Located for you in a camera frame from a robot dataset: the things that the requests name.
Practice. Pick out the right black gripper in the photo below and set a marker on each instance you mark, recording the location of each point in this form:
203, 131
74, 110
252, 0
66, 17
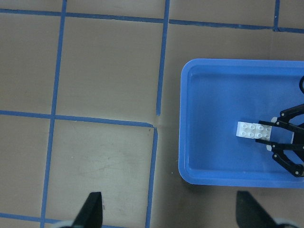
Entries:
297, 146

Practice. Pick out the white block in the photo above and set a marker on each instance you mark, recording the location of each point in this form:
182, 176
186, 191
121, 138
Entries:
245, 130
262, 131

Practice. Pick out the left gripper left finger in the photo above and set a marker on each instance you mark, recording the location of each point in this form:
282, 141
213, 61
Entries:
91, 213

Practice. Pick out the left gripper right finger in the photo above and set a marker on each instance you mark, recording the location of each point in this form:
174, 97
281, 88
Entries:
250, 214

